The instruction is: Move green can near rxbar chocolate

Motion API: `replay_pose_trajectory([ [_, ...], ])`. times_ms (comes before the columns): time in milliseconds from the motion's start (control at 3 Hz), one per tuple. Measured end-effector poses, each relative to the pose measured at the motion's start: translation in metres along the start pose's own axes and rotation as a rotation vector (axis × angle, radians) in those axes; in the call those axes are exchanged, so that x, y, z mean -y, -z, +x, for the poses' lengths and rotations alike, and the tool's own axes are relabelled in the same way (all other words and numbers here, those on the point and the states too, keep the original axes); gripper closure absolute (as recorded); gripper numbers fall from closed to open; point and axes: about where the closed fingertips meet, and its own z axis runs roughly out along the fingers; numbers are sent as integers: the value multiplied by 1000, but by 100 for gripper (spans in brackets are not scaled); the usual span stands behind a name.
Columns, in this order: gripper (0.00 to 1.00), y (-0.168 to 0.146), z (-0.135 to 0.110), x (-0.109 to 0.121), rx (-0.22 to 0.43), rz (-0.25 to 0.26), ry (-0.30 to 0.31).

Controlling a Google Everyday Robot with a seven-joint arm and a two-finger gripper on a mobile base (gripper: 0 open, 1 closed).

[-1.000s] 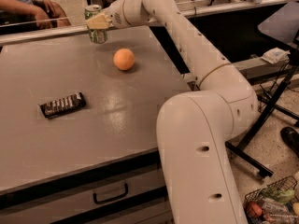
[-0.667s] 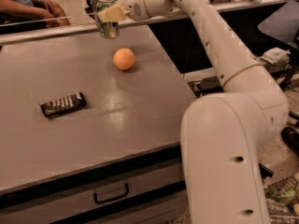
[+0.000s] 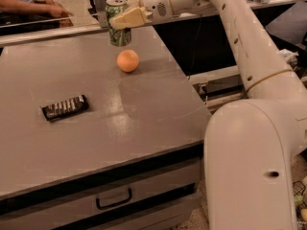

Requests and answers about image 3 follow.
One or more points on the wire basket with groceries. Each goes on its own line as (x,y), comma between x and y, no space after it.
(299,189)

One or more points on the green soda can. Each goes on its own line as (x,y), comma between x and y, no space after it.
(120,35)

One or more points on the seated person in blue shirt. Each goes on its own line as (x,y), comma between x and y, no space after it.
(32,15)

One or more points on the black drawer handle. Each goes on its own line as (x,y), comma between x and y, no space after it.
(113,198)

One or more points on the black rxbar chocolate bar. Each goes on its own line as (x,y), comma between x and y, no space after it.
(66,108)

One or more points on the grey cabinet drawer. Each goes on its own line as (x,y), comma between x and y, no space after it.
(155,200)

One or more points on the metal railing frame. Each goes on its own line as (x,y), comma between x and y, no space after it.
(64,29)

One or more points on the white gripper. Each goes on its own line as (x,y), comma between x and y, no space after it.
(155,1)

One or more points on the orange fruit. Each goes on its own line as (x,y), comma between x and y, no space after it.
(128,61)

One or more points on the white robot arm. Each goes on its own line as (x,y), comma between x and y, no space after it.
(248,144)

